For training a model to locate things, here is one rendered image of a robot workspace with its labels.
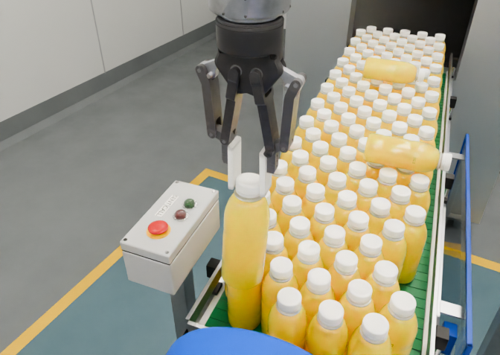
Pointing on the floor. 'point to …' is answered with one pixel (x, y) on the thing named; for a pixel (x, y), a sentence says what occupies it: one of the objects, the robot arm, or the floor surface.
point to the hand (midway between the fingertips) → (250, 167)
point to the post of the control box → (183, 304)
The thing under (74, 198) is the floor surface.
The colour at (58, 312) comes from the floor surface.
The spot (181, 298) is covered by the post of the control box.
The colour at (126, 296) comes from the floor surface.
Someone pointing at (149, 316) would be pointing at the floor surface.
